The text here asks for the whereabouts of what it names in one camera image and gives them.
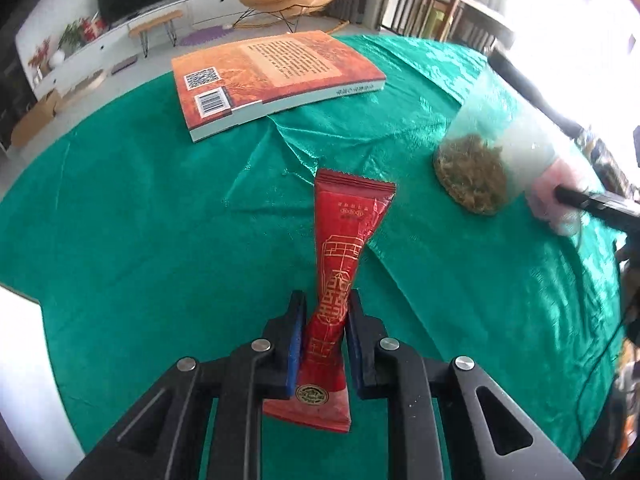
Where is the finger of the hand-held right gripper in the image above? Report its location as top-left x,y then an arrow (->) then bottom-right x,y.
555,186 -> 640,233

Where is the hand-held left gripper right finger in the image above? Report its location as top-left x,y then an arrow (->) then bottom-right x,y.
346,291 -> 586,480

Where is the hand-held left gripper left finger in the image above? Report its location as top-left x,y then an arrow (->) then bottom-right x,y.
67,290 -> 307,480

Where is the pink bath pouf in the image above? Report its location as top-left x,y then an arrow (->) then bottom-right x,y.
525,155 -> 586,238

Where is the red snack packet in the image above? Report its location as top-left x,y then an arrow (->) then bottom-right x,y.
262,169 -> 397,433

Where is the clear jar with black lid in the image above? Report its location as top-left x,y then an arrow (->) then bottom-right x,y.
432,50 -> 588,218

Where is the green satin tablecloth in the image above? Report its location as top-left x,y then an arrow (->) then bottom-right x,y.
0,34 -> 628,480

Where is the dark wooden slatted chair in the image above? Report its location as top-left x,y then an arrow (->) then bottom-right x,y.
380,0 -> 458,43

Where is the orange paperback book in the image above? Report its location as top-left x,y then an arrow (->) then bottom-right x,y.
171,30 -> 387,143

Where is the brown cardboard box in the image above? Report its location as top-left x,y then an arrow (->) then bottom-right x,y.
10,91 -> 61,148

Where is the white television cabinet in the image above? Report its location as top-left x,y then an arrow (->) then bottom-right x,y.
15,0 -> 251,91

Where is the wooden bench with metal legs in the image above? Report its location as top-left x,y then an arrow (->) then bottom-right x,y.
127,9 -> 184,58

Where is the green plant with red decorations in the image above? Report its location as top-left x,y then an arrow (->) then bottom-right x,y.
59,17 -> 108,53

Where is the red flower bouquet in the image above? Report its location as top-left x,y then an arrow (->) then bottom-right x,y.
27,37 -> 53,78

